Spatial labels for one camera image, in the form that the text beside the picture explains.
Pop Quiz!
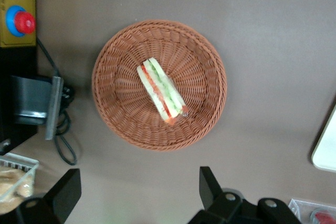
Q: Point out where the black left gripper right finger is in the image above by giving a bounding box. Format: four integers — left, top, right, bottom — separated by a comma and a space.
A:
187, 166, 258, 224

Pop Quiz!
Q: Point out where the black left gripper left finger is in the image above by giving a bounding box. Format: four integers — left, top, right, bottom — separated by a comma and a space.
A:
15, 168, 82, 224

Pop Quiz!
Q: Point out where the triangle sandwich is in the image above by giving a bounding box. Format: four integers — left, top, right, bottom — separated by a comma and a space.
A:
136, 57, 189, 126

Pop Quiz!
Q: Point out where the round brown wicker basket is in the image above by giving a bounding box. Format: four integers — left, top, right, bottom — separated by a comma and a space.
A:
91, 19, 228, 152

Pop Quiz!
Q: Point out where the cream plastic tray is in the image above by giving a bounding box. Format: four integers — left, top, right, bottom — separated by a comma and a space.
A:
311, 103, 336, 174

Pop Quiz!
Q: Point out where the rice cracker snack packet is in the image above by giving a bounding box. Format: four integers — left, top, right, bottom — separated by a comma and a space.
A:
0, 167, 35, 209

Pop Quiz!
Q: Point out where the clear acrylic bottle rack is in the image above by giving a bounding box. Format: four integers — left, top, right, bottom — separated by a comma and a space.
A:
288, 198, 336, 224

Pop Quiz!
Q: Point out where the black tabletop appliance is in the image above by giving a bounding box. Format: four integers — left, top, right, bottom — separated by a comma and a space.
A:
0, 46, 39, 156

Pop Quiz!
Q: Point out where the red emergency stop button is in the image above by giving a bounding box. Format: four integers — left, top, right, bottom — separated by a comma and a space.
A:
5, 5, 37, 38

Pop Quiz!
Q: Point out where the black power cable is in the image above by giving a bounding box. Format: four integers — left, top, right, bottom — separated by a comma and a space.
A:
36, 36, 78, 166

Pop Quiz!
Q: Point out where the white wire rack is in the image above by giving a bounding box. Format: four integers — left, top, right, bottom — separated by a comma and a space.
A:
0, 152, 40, 205

